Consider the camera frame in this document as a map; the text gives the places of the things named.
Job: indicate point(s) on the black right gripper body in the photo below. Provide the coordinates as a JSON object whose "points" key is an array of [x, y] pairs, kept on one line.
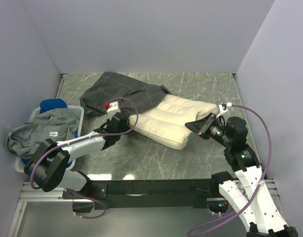
{"points": [[213, 130]]}

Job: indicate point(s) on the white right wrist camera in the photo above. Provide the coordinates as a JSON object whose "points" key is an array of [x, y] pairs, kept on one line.
{"points": [[223, 108]]}

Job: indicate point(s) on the grey button shirt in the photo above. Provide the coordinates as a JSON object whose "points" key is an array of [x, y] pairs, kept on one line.
{"points": [[58, 124]]}

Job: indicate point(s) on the blue garment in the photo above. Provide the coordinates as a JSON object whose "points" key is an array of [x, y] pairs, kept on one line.
{"points": [[46, 105]]}

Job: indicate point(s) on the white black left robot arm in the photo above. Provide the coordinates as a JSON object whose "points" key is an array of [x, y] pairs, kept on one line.
{"points": [[47, 168]]}

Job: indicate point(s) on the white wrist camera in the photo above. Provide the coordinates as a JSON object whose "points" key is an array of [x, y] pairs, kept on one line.
{"points": [[112, 108], [223, 108]]}

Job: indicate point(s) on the dark grey checked pillowcase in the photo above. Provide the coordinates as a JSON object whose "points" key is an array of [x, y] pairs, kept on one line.
{"points": [[129, 91]]}

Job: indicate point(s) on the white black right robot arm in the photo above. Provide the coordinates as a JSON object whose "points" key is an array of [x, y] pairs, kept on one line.
{"points": [[255, 207]]}

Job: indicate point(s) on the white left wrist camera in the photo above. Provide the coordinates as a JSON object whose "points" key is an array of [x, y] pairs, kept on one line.
{"points": [[112, 108]]}

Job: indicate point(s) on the aluminium frame rail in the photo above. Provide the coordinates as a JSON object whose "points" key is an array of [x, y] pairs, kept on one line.
{"points": [[37, 192]]}

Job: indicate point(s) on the cream white pillow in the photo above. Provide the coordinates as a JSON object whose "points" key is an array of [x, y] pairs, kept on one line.
{"points": [[165, 123]]}

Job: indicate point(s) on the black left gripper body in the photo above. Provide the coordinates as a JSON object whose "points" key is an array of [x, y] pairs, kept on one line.
{"points": [[126, 129]]}

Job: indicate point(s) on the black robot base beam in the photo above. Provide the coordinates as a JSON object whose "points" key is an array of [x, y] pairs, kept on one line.
{"points": [[153, 192]]}

